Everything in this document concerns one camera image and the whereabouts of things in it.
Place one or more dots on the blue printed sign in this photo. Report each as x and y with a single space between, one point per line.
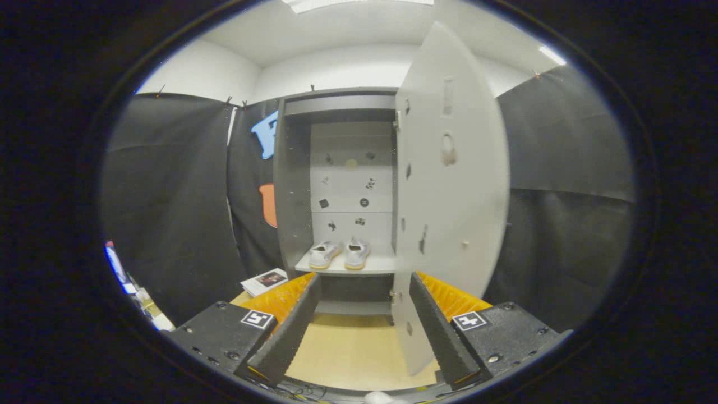
116 266

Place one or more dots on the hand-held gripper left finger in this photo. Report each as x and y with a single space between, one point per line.
289 336

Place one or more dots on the grey shoe cabinet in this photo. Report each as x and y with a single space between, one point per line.
294 196

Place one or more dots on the small ceiling light panel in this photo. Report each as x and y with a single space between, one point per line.
552 55

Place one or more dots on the white canvas shoe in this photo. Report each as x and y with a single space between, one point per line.
357 253
324 254

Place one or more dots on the black backdrop cloth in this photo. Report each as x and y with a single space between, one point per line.
168 196

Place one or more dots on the long ceiling light panel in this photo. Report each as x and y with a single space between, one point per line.
359 4

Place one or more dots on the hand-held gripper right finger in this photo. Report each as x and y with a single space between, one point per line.
440 336

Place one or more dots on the white book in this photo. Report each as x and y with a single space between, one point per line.
263 280

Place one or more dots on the light grey shoe cabinet door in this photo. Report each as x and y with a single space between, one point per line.
454 196

